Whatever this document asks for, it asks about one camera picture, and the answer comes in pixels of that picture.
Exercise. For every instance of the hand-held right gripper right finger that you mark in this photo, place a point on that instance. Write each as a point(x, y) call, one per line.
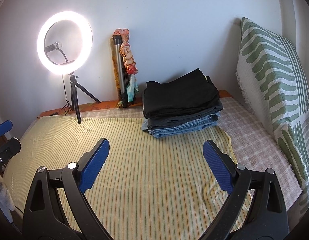
point(218, 165)

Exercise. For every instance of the folded silver stand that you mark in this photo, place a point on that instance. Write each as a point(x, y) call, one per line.
point(117, 62)

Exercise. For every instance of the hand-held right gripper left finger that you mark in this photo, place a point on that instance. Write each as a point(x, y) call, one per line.
point(94, 165)

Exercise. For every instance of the green striped white pillow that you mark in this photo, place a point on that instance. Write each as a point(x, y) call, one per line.
point(269, 75)

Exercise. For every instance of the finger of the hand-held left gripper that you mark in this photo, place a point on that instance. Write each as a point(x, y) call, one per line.
point(3, 129)
point(9, 148)

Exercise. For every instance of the black pants with yellow print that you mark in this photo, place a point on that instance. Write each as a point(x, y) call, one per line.
point(179, 95)

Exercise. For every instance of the folded blue jeans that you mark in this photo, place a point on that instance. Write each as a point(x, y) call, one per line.
point(179, 130)

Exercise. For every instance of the black mini tripod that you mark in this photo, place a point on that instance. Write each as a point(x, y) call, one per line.
point(74, 97)

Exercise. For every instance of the yellow striped blanket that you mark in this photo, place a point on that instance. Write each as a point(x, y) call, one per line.
point(149, 180)

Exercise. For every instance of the white fuzzy cloth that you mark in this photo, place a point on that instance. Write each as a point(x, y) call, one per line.
point(3, 197)

